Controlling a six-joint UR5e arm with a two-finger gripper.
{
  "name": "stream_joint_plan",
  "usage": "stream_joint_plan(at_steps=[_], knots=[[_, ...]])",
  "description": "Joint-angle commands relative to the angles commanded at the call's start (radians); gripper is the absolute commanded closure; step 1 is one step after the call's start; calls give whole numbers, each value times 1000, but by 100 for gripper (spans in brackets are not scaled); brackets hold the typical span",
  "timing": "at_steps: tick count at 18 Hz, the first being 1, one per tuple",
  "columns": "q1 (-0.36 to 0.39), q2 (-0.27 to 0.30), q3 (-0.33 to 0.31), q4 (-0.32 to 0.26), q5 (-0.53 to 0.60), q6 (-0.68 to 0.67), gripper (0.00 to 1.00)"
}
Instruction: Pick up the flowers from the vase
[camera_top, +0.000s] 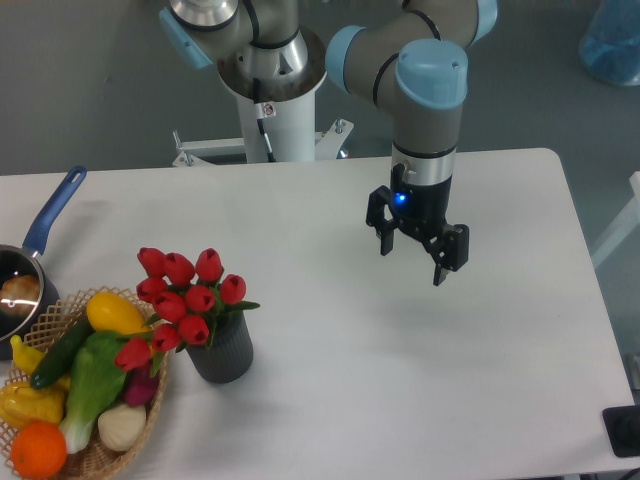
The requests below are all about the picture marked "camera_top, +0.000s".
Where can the orange fruit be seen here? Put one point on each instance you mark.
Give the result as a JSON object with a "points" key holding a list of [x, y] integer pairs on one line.
{"points": [[38, 451]]}

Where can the red tulip bouquet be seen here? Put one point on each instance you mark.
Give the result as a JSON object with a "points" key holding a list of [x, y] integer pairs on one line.
{"points": [[191, 302]]}

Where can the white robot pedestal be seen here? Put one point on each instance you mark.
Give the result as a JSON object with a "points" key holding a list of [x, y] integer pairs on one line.
{"points": [[275, 94]]}

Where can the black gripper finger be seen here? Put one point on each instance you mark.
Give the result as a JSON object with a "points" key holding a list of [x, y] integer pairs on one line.
{"points": [[378, 200], [449, 249]]}

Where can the white frame at right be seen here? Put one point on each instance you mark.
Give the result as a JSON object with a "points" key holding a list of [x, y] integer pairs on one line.
{"points": [[619, 228]]}

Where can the blue transparent bag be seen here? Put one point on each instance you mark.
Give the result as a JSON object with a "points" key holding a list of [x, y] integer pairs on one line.
{"points": [[609, 50]]}

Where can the dark grey ribbed vase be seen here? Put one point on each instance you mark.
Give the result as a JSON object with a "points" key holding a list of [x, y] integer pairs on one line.
{"points": [[230, 355]]}

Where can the green cucumber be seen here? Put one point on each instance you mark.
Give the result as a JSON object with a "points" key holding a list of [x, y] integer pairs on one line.
{"points": [[60, 357]]}

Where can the purple radish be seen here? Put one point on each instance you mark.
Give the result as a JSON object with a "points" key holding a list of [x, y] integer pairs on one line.
{"points": [[140, 387]]}

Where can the yellow bell pepper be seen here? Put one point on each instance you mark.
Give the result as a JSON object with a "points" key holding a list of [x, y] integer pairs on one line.
{"points": [[22, 405]]}

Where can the black device at edge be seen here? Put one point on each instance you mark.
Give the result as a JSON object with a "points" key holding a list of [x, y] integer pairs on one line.
{"points": [[622, 426]]}

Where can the woven wicker basket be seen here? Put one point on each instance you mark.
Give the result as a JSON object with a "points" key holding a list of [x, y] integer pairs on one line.
{"points": [[96, 461]]}

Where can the green bok choy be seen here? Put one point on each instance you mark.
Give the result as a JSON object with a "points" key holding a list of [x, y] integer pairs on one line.
{"points": [[95, 383]]}

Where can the blue handled saucepan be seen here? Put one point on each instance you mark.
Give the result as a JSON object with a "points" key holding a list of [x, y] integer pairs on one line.
{"points": [[24, 260]]}

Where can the yellow squash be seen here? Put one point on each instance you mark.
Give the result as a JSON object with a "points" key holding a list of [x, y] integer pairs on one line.
{"points": [[107, 311]]}

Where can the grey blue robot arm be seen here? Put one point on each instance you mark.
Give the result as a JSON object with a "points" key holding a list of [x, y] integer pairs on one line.
{"points": [[413, 68]]}

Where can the white garlic bulb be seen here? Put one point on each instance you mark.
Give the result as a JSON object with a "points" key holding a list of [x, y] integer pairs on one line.
{"points": [[120, 426]]}

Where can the bread roll in pan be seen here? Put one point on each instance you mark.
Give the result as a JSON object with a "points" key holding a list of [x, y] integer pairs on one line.
{"points": [[20, 295]]}

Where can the yellow banana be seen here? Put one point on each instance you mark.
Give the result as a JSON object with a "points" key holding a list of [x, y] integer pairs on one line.
{"points": [[25, 357]]}

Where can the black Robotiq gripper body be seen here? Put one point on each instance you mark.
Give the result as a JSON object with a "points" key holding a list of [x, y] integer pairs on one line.
{"points": [[417, 210]]}

